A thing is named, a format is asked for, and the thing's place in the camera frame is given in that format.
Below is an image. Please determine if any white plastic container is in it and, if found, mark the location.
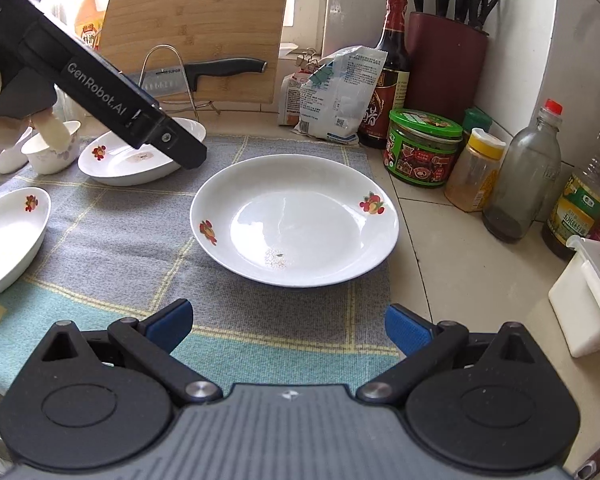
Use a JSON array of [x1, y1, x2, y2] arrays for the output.
[[548, 235, 600, 359]]

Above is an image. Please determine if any metal wire board rack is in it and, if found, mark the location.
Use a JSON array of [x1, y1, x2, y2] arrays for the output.
[[139, 44, 220, 121]]

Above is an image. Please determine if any grey blue checked cloth mat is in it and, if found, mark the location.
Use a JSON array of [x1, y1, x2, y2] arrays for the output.
[[0, 132, 401, 396]]

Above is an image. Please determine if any green cap spice jar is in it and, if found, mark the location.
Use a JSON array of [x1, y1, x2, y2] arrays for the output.
[[461, 108, 493, 141]]

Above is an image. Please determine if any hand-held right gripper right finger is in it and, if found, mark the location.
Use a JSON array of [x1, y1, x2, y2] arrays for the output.
[[356, 304, 540, 406]]

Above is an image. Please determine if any bamboo cutting board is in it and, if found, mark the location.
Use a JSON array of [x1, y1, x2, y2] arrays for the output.
[[97, 0, 292, 106]]

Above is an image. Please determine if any black handled cleaver knife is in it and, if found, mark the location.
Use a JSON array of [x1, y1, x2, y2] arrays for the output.
[[125, 56, 269, 98]]

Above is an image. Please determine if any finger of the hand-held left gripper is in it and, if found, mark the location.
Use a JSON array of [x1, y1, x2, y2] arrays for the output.
[[55, 42, 208, 171]]

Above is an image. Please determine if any green lidded sauce jar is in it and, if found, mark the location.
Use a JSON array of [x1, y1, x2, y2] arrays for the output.
[[384, 108, 464, 188]]

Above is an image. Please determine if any yellow cap spice jar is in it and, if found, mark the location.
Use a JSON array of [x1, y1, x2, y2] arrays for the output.
[[444, 127, 507, 212]]

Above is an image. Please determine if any white blue plastic bag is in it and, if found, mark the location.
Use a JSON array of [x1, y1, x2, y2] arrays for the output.
[[296, 45, 388, 147]]

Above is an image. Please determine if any clear plastic oil bottle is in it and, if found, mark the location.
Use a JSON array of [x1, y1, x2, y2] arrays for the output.
[[541, 91, 600, 261]]

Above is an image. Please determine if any white fruit-print plate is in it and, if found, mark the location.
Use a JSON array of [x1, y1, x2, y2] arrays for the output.
[[0, 186, 52, 302], [77, 116, 207, 187], [189, 154, 400, 288]]

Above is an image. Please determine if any dark red knife block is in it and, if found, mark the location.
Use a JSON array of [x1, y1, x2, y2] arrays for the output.
[[404, 11, 490, 123]]

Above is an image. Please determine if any orange cooking wine jug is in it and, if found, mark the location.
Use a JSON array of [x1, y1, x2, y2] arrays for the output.
[[74, 0, 112, 53]]

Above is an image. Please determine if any dark soy sauce bottle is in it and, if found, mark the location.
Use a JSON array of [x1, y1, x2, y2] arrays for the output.
[[357, 0, 412, 150]]

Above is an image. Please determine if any person's left hand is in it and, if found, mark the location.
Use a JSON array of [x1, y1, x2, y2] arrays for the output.
[[0, 54, 74, 156]]

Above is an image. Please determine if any red cap glass bottle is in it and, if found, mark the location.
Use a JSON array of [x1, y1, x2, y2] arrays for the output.
[[482, 99, 564, 243]]

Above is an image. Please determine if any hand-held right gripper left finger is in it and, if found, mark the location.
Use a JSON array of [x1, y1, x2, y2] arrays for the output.
[[40, 299, 222, 407]]

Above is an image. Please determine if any red white plastic bag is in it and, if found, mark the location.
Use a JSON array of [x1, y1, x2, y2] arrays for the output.
[[278, 71, 313, 127]]

